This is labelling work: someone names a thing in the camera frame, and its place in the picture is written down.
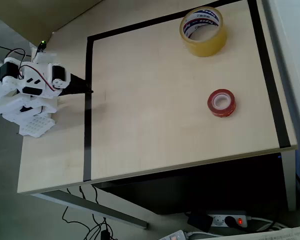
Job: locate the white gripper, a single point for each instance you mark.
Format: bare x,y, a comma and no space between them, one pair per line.
76,85

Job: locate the printed white paper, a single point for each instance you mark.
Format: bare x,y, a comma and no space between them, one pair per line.
265,233

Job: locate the grey power strip orange switch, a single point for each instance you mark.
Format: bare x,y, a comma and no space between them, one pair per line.
173,235

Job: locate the red tape roll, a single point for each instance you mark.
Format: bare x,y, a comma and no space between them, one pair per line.
225,110

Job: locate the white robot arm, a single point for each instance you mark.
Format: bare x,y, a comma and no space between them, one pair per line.
5,100

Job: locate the grey desk leg beam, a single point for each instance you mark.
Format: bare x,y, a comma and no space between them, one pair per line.
95,207

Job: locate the black round plug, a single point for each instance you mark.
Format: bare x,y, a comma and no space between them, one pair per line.
230,221

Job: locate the white power strip red switch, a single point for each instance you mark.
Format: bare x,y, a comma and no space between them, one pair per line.
226,221

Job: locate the yellow packing tape roll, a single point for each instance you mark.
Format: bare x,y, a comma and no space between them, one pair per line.
210,46

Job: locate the small camera with green light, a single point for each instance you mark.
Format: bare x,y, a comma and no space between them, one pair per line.
41,45

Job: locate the black power adapter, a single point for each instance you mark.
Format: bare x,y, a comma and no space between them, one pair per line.
199,221

